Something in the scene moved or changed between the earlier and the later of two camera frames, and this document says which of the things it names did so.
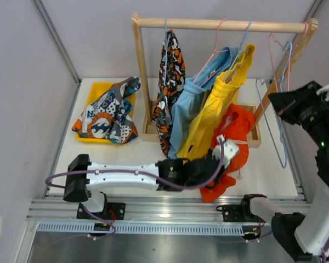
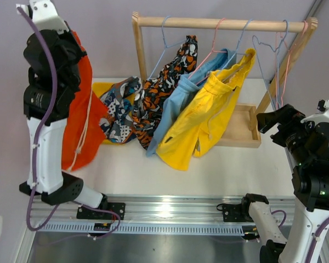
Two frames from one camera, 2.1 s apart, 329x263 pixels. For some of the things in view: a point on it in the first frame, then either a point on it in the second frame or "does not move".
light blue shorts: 194,95 → 179,92
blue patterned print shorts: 107,116 does not move
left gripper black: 220,175 → 68,36
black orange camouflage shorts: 172,75 → 151,95
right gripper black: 292,99 → 288,115
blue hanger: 262,84 → 277,51
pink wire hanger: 272,62 → 281,36
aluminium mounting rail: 175,209 does not move
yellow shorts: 199,142 does not move
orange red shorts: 234,126 → 84,133
